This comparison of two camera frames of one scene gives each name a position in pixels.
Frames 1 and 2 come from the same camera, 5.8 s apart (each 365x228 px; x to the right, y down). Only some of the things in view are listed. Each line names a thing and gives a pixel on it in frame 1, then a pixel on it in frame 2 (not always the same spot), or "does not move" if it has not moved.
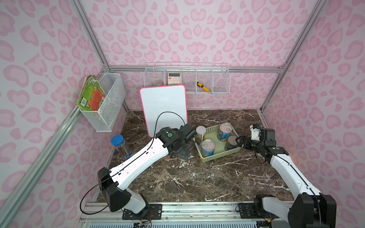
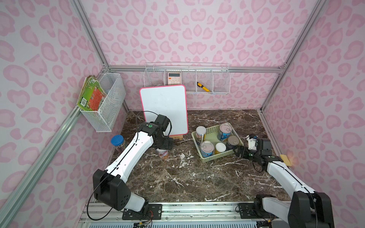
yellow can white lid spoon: x=200 y=131 does not move
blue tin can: x=207 y=147 does not move
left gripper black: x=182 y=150 -> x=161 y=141
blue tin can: x=224 y=131 does not move
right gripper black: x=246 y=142 -> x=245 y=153
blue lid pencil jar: x=119 y=141 does not move
